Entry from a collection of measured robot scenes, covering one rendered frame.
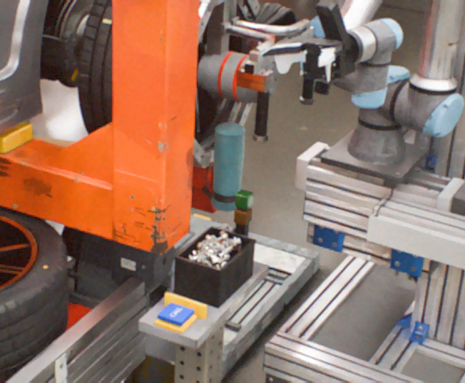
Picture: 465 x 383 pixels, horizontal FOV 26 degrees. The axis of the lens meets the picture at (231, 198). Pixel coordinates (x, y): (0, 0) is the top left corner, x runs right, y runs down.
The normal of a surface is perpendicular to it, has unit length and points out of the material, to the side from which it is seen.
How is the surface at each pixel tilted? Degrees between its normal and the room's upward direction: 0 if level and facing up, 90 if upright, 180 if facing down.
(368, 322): 0
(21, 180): 90
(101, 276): 0
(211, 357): 90
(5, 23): 90
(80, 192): 90
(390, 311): 0
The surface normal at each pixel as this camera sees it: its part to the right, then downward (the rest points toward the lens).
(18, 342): 0.73, 0.34
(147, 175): -0.45, 0.38
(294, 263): 0.05, -0.89
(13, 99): 0.89, 0.25
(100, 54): -0.41, 0.09
